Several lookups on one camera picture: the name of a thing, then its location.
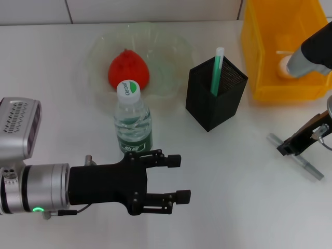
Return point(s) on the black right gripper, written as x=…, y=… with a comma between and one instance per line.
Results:
x=303, y=137

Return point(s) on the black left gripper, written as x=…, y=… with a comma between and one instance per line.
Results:
x=103, y=184

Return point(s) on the grey silver pen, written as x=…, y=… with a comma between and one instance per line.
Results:
x=311, y=169

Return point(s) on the clear green-label water bottle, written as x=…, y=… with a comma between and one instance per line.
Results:
x=133, y=122

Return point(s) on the white paper ball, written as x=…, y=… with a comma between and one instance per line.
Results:
x=283, y=67

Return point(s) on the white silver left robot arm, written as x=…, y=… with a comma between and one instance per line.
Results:
x=44, y=186

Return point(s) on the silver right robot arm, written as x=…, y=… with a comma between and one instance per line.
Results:
x=330, y=106

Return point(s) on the black mesh pen holder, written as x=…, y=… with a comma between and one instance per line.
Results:
x=207, y=111

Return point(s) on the red-orange toy fruit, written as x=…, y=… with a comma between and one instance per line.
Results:
x=127, y=67

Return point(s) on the clear wavy fruit plate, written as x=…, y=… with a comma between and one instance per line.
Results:
x=168, y=52

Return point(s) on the yellow plastic bin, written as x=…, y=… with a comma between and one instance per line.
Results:
x=267, y=26

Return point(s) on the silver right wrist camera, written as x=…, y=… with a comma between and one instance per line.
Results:
x=303, y=62

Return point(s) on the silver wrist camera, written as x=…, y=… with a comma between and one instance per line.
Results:
x=303, y=62
x=15, y=129

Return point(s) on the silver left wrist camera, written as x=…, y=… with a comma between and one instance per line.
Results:
x=15, y=129

